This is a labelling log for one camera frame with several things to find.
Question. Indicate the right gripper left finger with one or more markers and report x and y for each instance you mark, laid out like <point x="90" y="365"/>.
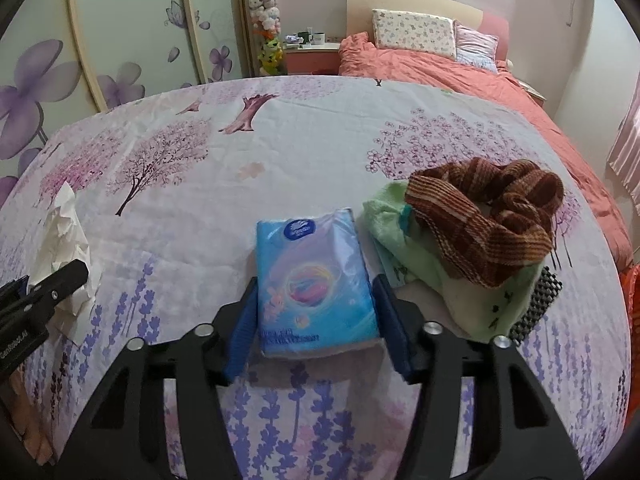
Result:
<point x="121" y="432"/>

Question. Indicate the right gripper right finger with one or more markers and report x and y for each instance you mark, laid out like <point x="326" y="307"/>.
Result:
<point x="516" y="432"/>

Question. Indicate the white tissue paper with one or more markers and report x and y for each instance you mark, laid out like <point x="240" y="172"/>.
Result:
<point x="62" y="242"/>

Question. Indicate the green sock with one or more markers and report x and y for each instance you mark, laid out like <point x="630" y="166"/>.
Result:
<point x="411" y="254"/>

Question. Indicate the blue tissue pack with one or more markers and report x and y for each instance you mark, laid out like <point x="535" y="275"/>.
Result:
<point x="314" y="291"/>

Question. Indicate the brown striped cloth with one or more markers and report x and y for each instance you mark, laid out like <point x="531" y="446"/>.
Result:
<point x="489" y="221"/>

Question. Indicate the floral purple table sheet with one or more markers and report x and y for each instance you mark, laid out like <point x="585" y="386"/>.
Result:
<point x="170" y="190"/>

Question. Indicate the orange laundry basket bin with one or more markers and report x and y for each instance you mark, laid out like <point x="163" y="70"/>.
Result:
<point x="630" y="287"/>

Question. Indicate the floral sliding wardrobe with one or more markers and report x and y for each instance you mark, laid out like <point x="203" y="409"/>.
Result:
<point x="64" y="60"/>

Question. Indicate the pink curtain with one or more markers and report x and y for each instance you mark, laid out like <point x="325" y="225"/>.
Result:
<point x="624" y="157"/>

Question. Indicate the right nightstand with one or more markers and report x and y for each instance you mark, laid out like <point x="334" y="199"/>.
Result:
<point x="538" y="98"/>

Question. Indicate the striped pink pillow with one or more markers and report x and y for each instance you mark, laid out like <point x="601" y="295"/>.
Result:
<point x="476" y="49"/>

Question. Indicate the pink bed with duvet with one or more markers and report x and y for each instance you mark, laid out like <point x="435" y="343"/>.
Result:
<point x="360" y="58"/>

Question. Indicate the plush toy tower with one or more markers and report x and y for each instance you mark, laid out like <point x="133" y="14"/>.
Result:
<point x="265" y="37"/>

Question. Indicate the pink left nightstand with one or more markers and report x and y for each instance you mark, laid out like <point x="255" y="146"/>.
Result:
<point x="309" y="59"/>

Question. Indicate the floral white pillow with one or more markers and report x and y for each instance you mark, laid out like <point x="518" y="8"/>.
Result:
<point x="418" y="32"/>

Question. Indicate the beige pink headboard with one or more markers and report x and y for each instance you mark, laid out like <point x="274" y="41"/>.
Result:
<point x="359" y="17"/>

